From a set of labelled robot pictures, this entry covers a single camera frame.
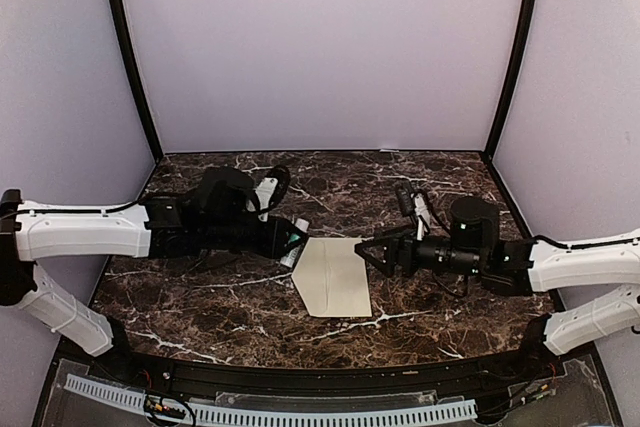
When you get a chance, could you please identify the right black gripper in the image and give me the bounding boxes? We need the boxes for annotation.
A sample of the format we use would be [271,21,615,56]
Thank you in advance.
[355,222,485,278]

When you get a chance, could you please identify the green white glue stick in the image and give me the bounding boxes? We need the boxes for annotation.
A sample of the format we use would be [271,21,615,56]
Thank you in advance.
[280,218,309,268]

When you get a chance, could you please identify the cream envelope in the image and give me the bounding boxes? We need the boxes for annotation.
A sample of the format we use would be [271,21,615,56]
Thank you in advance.
[292,238,372,318]

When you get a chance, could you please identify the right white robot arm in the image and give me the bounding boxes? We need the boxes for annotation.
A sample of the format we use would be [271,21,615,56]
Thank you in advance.
[354,193,639,381]

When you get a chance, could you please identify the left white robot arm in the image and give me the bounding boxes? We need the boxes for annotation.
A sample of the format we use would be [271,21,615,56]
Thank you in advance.
[1,165,308,383]

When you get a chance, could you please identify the black front rail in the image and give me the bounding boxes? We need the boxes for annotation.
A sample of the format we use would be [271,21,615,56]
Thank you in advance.
[89,341,566,401]

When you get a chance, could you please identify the white slotted cable duct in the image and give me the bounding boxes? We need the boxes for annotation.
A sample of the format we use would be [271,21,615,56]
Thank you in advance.
[64,374,477,426]

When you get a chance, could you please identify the right black frame post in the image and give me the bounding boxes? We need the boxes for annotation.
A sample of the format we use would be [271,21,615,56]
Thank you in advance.
[483,0,536,163]

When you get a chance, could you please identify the black frame post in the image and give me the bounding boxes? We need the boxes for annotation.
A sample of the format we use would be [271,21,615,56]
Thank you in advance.
[108,0,164,163]
[483,0,536,163]

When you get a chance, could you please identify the left black frame post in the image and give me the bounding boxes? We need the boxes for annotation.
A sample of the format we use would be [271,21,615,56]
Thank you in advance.
[108,0,164,163]

